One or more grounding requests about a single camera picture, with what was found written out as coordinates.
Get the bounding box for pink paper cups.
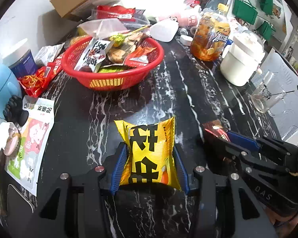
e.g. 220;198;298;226
155;6;203;26

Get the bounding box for person's right hand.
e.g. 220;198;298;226
264;207;298;228

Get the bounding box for white pink green packet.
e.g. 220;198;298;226
4;95;55;196

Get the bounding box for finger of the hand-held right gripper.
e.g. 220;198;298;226
226;130;298;165
204;134;254;171

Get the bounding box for orange snack packet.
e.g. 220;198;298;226
123;46;157;67

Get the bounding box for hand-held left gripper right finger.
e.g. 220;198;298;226
173;144;276;238

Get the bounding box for red plastic basket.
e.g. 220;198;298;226
61;35;164;91

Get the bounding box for pink round object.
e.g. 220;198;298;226
4;123;21;155

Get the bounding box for dark brown red packet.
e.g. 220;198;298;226
202;120;230;142

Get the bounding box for white tissue roll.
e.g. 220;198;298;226
147;20;178;42

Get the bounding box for clear plastic container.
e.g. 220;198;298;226
91;6;151;30

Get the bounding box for blue small appliance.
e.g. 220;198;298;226
0;58;23;123

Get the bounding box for large green tote bag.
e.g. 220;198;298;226
232;0;258;25

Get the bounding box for yellow black snack packet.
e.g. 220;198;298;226
114;116;182;191

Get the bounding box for clear zip bag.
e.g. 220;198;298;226
77;18;132;40

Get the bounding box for white black snack packet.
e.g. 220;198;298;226
74;38;114;73

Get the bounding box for cream white pot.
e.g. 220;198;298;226
220;31;266;87

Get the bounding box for green snack packet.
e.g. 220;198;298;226
97;64;139;74

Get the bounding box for silver white packet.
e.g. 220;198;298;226
35;43;65;66

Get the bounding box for dark flat device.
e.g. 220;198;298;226
6;183;36;219

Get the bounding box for yellow lid juice bottle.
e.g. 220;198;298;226
191;3;231;62

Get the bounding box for clear brown cookie packet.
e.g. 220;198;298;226
107;32;149;63

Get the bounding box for red plastic bag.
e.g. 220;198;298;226
97;5;136;21

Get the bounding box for white jar with purple label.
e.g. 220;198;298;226
2;38;38;78

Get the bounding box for green lollipop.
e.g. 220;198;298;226
109;25;151;47

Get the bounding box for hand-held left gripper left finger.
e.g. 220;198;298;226
30;142;128;238

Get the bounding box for red yellow print packet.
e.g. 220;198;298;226
17;52;65;98

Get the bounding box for black claw hair clip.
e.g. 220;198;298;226
3;95;29;127

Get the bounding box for glass mug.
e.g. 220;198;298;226
248;71;296;116

